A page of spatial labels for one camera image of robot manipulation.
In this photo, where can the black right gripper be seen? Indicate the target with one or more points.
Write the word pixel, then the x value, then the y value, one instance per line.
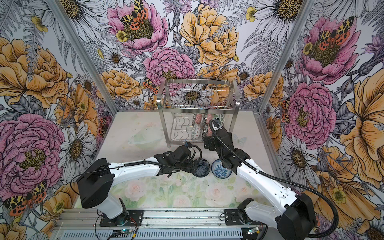
pixel 209 141

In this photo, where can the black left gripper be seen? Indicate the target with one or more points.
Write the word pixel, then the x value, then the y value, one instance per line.
pixel 189 162

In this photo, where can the green leaf pattern bowl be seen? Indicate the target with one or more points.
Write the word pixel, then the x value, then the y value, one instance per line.
pixel 220 119

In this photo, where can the teal geometric pattern bowl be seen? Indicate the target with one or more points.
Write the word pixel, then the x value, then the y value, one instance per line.
pixel 196 131

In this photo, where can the black white floral bowl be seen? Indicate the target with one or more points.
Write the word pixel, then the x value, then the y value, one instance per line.
pixel 207 118

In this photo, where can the dark blue floral bowl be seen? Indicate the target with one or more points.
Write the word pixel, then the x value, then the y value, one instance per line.
pixel 203 169

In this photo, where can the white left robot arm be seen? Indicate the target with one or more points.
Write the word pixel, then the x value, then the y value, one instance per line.
pixel 96 182

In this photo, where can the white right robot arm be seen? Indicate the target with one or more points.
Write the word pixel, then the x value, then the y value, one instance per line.
pixel 291 214

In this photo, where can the steel two-tier dish rack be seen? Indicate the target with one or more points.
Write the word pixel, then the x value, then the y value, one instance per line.
pixel 179 99

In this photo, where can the white blue dotted bowl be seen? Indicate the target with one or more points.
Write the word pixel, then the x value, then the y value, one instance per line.
pixel 219 171

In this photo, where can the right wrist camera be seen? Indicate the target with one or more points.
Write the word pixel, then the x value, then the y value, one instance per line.
pixel 215 126

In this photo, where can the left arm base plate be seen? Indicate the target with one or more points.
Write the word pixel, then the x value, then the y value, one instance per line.
pixel 132 217

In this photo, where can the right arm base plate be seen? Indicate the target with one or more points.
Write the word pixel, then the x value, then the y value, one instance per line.
pixel 236 217

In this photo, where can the white vented cable duct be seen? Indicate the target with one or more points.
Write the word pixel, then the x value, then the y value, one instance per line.
pixel 155 234

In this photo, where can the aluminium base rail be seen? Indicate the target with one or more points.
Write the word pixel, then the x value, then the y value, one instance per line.
pixel 153 218

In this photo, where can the aluminium left corner post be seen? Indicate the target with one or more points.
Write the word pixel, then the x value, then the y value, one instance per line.
pixel 64 21

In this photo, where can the aluminium corner post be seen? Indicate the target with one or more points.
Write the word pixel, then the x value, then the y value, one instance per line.
pixel 64 21
pixel 291 40

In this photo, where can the aluminium right corner post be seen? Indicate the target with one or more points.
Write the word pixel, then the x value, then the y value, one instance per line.
pixel 291 40

